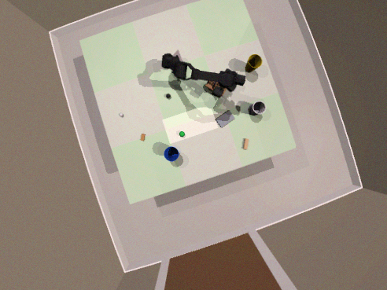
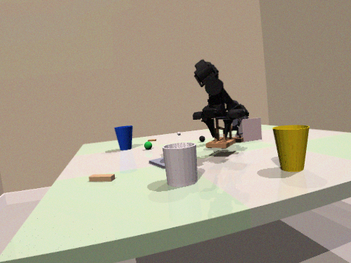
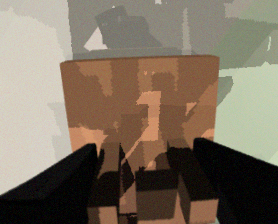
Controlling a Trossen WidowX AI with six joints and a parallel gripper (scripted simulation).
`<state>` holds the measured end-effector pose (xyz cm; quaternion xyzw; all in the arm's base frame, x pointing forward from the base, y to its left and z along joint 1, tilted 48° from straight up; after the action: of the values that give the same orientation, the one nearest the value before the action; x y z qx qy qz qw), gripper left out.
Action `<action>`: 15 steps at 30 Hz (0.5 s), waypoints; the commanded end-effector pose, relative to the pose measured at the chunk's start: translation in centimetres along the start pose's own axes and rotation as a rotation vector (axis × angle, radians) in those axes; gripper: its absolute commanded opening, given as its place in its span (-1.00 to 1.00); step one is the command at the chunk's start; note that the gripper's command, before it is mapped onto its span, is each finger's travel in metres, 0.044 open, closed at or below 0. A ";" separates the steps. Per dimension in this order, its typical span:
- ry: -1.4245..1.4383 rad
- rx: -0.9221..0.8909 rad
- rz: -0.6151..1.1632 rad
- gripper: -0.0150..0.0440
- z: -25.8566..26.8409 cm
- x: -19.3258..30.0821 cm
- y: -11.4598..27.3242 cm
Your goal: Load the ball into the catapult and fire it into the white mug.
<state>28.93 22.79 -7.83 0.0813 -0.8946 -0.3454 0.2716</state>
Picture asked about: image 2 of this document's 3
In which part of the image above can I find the grey cup with white rim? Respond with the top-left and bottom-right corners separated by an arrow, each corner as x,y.
162,143 -> 198,187

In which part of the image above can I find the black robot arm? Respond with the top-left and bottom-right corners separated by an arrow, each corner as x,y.
194,60 -> 249,127

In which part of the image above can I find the yellow tapered cup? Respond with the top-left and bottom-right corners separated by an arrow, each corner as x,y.
273,125 -> 310,172

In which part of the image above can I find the tan rectangular block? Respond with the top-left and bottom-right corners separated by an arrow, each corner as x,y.
88,174 -> 115,182

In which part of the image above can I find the green ball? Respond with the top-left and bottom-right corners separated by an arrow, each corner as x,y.
144,142 -> 152,150

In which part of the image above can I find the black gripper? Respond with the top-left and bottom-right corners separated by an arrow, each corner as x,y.
193,95 -> 245,138

